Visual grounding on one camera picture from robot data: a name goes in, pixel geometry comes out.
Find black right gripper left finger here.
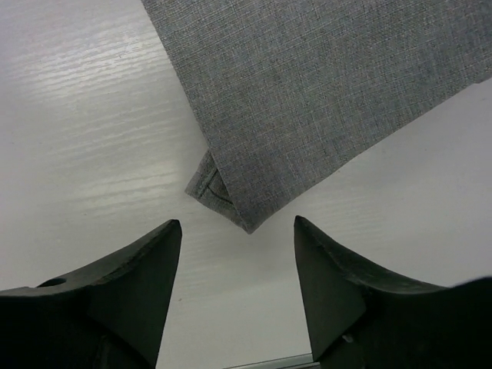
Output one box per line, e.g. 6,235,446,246
1,220,181,368

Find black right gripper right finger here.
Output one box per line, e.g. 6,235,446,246
294,216,491,368

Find grey cloth napkin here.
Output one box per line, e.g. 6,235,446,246
144,0,491,233

